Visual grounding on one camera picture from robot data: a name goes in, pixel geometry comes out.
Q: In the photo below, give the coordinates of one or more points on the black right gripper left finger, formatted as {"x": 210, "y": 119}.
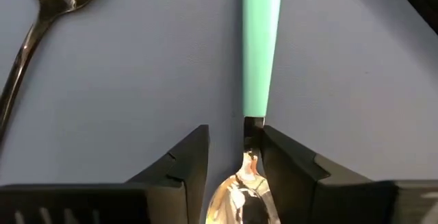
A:
{"x": 181, "y": 189}

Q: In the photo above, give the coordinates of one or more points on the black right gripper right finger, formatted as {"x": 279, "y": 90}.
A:
{"x": 301, "y": 193}

